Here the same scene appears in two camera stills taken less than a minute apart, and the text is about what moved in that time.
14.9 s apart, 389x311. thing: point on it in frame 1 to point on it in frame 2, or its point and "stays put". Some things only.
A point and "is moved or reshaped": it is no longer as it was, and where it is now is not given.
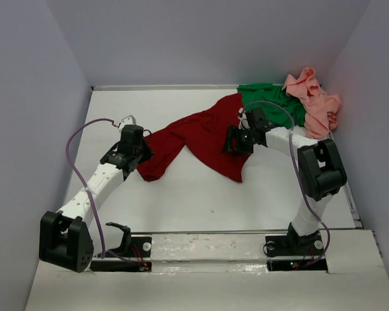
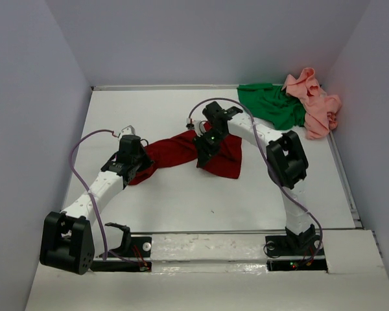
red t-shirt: x=205 y=135 is moved or reshaped
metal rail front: x=207 y=231 stays put
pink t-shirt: x=321 y=109 stays put
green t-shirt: x=279 y=109 stays put
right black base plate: x=310 y=245 stays put
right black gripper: x=231 y=140 to x=204 y=154
